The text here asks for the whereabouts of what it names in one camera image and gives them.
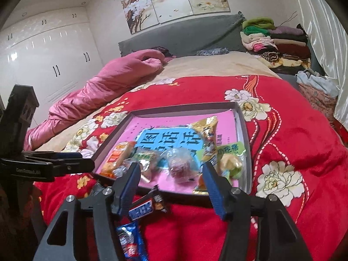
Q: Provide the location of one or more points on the dark purple cloth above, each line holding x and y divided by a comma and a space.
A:
161, 51

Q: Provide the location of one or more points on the orange snack packet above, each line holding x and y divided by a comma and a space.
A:
118, 156

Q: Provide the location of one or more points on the clear red-print snack packet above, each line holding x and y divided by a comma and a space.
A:
181, 167

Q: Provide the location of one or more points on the dark shallow cardboard box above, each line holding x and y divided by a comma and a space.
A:
243, 130

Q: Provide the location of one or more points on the green snack packet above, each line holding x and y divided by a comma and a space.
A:
233, 161

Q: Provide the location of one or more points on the yellow snack packet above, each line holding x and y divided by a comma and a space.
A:
208, 138

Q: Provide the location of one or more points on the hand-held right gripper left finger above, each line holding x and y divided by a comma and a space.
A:
127, 193

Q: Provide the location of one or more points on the light blue cloth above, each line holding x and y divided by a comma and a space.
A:
318, 81

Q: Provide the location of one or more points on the grey headboard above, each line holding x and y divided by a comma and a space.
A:
190, 35

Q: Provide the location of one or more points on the blue patterned cloth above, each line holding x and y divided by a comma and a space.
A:
213, 52

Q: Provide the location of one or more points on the pink floral fabric bag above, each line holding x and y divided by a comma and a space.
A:
318, 100

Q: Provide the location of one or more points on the white satin curtain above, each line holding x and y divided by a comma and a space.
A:
329, 46

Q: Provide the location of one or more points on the red floral blanket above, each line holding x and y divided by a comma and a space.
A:
299, 141

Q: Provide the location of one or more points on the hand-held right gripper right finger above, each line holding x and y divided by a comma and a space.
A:
214, 193

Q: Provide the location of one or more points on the white wardrobe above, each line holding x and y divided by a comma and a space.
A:
49, 54

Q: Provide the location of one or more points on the floral wall painting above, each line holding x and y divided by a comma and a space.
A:
168, 0

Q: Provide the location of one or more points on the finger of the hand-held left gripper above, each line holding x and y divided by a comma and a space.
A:
78, 165
65, 155

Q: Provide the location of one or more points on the pink quilt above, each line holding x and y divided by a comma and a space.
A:
103, 87

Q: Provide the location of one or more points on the beige bed sheet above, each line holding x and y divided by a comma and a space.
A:
217, 65

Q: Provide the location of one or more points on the pink and blue book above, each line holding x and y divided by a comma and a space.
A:
163, 125

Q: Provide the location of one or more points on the clear green-print snack packet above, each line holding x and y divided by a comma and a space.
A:
148, 161

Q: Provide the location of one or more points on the brown chocolate bar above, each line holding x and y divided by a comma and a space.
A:
144, 208

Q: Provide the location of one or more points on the stack of folded clothes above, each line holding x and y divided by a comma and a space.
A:
285, 43

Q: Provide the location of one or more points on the blue cookie packet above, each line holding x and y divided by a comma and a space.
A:
130, 239

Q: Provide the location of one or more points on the red cloth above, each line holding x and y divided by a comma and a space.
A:
342, 130

